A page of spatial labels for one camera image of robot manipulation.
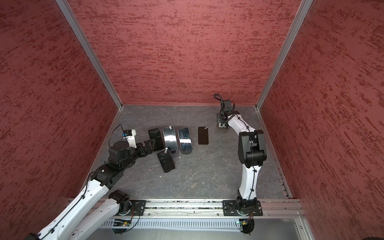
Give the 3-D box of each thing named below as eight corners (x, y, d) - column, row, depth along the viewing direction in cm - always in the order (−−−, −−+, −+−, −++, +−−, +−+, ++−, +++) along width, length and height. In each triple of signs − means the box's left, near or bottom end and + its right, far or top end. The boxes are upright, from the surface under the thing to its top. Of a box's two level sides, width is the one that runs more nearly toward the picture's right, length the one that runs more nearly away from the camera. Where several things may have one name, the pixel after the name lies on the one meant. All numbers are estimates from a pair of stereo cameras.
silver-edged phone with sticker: (167, 155, 95) (163, 144, 84) (165, 139, 103) (162, 127, 92) (178, 153, 96) (176, 142, 85) (175, 137, 104) (173, 125, 93)
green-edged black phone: (181, 155, 94) (179, 146, 84) (179, 139, 102) (177, 128, 92) (192, 153, 95) (192, 143, 85) (189, 137, 103) (188, 126, 93)
